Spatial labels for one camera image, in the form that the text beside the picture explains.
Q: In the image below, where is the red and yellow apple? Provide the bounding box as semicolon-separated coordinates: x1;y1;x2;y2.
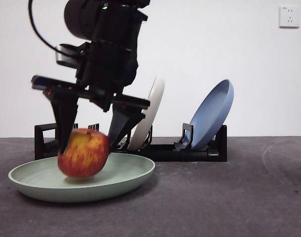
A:
57;127;111;178

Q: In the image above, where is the light green round plate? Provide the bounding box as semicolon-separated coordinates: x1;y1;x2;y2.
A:
8;152;156;203

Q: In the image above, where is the cream white round plate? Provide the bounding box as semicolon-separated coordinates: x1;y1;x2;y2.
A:
127;74;165;151

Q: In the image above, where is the black plastic plate rack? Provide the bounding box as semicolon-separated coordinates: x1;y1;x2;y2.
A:
34;122;227;163

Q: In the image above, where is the light blue round plate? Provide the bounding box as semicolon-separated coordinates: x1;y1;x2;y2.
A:
189;79;234;151

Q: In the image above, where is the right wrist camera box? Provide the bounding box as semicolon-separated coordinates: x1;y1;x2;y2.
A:
55;43;89;69

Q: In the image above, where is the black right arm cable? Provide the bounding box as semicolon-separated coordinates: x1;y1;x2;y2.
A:
28;0;60;52

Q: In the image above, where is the white wall socket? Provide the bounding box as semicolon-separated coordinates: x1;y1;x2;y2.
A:
278;5;301;29

